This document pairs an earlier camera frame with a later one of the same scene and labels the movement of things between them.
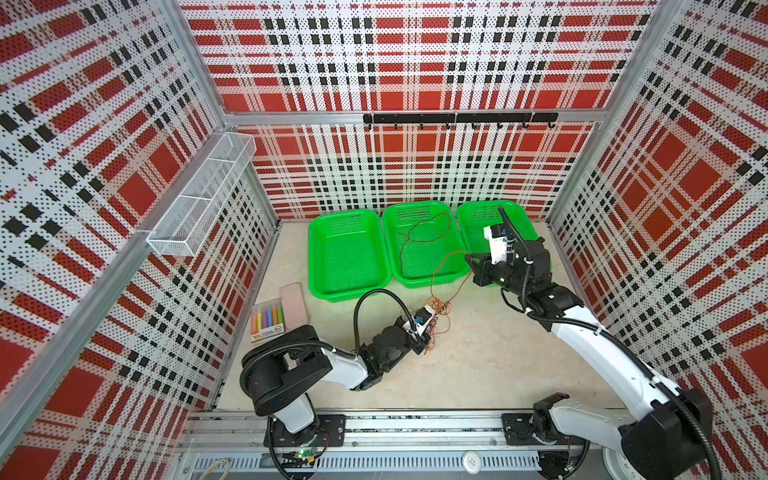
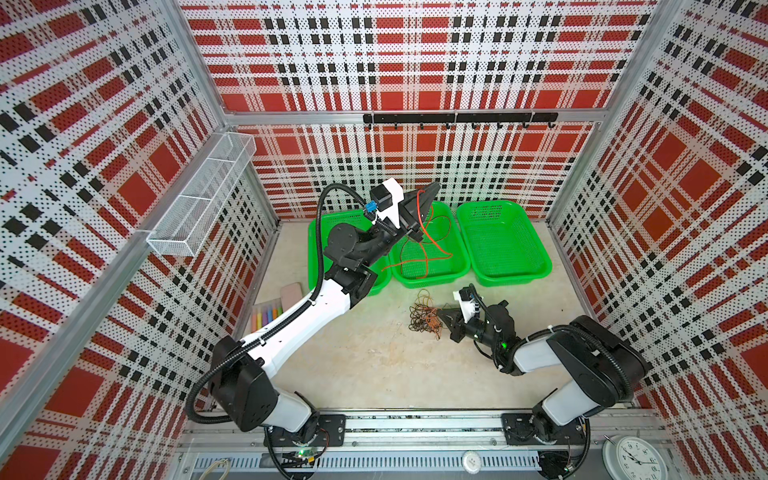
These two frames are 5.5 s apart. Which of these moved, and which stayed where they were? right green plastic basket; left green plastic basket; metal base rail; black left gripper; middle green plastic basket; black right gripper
Moved: black left gripper; black right gripper
Stayed: middle green plastic basket; metal base rail; left green plastic basket; right green plastic basket
